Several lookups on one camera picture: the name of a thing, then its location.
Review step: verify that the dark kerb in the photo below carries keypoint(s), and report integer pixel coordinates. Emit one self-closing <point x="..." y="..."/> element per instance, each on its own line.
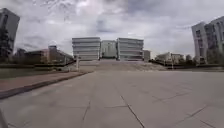
<point x="36" y="85"/>

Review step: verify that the grey concrete slab pavement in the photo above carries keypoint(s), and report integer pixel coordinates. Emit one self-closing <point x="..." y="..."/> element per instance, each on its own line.
<point x="133" y="90"/>

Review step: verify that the tall grey apartment building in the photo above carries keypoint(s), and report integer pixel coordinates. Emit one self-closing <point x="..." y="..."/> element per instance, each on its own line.
<point x="210" y="41"/>

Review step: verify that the white pole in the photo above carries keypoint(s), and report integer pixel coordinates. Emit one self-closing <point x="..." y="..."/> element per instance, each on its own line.
<point x="77" y="62"/>

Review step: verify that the pale green building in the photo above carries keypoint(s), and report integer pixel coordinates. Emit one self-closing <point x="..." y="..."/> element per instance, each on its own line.
<point x="108" y="49"/>

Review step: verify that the reddish brick strip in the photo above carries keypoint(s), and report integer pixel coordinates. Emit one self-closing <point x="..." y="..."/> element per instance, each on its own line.
<point x="30" y="80"/>

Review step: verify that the white striped building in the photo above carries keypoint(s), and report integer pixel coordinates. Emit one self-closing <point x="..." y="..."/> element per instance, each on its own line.
<point x="130" y="49"/>
<point x="86" y="48"/>

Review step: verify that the low brown building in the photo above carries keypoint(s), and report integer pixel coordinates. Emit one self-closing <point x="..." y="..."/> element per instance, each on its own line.
<point x="46" y="56"/>

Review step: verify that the low pale building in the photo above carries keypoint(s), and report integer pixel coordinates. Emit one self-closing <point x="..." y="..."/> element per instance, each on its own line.
<point x="169" y="57"/>

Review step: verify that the small grey building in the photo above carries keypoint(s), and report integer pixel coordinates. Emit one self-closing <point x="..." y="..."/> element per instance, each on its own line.
<point x="146" y="55"/>

